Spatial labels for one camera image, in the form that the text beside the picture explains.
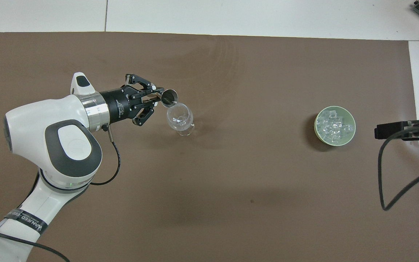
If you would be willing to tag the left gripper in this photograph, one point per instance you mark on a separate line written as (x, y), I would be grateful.
(118, 106)

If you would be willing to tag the steel jigger cup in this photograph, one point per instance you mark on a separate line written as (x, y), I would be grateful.
(169, 97)

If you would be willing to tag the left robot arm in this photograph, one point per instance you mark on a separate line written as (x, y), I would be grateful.
(35, 131)

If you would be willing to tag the clear wine glass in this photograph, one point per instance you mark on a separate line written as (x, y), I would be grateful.
(180, 120)

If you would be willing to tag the clear ice cube pile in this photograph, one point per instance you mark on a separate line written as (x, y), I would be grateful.
(335, 126)

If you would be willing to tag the green bowl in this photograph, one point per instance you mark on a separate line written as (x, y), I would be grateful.
(318, 125)

